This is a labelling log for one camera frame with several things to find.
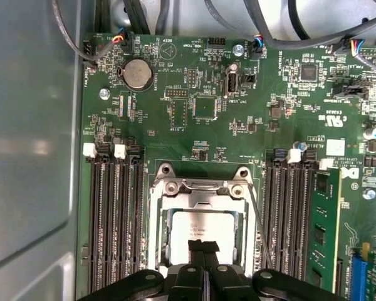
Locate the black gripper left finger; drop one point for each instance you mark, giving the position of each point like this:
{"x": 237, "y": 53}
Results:
{"x": 191, "y": 282}

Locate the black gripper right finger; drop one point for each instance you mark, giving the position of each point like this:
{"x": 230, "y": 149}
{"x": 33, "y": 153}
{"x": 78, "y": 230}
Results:
{"x": 219, "y": 282}

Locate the silver CPU green edge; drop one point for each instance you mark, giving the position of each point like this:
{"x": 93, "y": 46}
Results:
{"x": 203, "y": 224}

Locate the metal socket cover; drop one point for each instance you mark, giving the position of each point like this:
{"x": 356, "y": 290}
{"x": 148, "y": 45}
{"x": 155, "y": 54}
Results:
{"x": 175, "y": 198}

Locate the RAM slot black clips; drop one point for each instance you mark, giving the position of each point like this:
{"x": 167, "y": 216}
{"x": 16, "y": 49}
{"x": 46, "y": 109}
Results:
{"x": 139, "y": 219}
{"x": 269, "y": 219}
{"x": 300, "y": 219}
{"x": 111, "y": 219}

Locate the CPU socket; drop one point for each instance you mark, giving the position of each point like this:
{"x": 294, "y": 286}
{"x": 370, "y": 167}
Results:
{"x": 159, "y": 177}

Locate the blue expansion slot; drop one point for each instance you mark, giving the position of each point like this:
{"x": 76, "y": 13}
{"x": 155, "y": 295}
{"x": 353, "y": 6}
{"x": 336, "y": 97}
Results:
{"x": 360, "y": 276}

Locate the green RAM stick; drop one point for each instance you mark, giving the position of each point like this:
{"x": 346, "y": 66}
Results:
{"x": 327, "y": 219}

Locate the green motherboard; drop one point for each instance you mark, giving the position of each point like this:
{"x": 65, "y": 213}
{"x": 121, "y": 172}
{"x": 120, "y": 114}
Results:
{"x": 175, "y": 138}

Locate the silver board screw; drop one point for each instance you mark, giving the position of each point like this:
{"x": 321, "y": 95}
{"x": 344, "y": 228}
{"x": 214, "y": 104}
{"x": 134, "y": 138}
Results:
{"x": 238, "y": 50}
{"x": 105, "y": 93}
{"x": 368, "y": 194}

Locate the silver internal USB port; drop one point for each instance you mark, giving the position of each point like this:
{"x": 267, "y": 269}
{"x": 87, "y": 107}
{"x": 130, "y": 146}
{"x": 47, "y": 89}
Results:
{"x": 232, "y": 84}

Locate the silver coin battery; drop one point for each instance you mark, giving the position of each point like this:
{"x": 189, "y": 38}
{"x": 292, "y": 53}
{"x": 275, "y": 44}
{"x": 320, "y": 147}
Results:
{"x": 138, "y": 75}

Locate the black PC case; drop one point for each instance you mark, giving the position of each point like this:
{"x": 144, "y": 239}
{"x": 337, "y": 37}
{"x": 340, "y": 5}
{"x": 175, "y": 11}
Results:
{"x": 28, "y": 125}

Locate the black square chip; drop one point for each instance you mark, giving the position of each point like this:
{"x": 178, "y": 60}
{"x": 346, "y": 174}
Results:
{"x": 308, "y": 72}

